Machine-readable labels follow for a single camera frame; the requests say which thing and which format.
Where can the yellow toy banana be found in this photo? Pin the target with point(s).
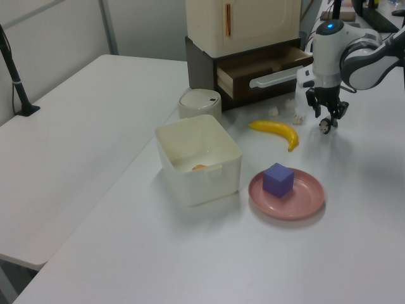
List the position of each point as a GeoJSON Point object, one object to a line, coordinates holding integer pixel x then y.
{"type": "Point", "coordinates": [278, 127]}

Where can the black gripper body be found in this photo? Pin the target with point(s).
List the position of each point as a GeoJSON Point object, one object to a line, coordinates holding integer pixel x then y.
{"type": "Point", "coordinates": [327, 95]}

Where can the cream lidded trash can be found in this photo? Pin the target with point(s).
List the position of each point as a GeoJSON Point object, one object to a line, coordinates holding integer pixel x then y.
{"type": "Point", "coordinates": [197, 103]}

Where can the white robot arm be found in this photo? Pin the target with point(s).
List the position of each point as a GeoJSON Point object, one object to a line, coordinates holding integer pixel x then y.
{"type": "Point", "coordinates": [329, 54]}

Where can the wooden drawer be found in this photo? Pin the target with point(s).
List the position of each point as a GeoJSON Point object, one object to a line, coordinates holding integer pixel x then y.
{"type": "Point", "coordinates": [240, 88]}

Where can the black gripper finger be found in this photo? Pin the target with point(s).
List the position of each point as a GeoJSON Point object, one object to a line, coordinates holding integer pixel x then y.
{"type": "Point", "coordinates": [340, 109]}
{"type": "Point", "coordinates": [311, 98]}

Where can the cream open plastic bin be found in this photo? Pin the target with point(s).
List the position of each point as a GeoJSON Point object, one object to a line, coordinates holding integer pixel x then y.
{"type": "Point", "coordinates": [196, 187]}

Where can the pink plate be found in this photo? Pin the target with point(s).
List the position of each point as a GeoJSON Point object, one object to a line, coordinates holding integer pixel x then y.
{"type": "Point", "coordinates": [303, 199]}

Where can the black desk device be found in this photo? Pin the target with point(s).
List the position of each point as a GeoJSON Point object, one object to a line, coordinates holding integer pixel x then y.
{"type": "Point", "coordinates": [376, 17]}

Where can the purple cube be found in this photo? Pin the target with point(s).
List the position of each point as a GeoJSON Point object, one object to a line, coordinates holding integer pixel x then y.
{"type": "Point", "coordinates": [276, 182]}

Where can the dark brown drawer cabinet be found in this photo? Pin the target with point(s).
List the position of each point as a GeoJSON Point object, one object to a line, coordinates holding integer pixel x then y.
{"type": "Point", "coordinates": [201, 69]}

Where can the toasted bread toy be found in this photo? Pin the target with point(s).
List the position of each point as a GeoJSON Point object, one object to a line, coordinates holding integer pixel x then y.
{"type": "Point", "coordinates": [198, 167]}

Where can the black clamp stand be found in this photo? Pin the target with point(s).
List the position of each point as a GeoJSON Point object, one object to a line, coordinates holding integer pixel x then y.
{"type": "Point", "coordinates": [16, 82]}

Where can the cream upper cabinet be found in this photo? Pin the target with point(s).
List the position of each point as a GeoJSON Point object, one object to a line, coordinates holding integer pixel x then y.
{"type": "Point", "coordinates": [253, 22]}

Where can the small panda toy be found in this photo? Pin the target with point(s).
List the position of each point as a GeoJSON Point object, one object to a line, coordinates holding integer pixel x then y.
{"type": "Point", "coordinates": [324, 127]}

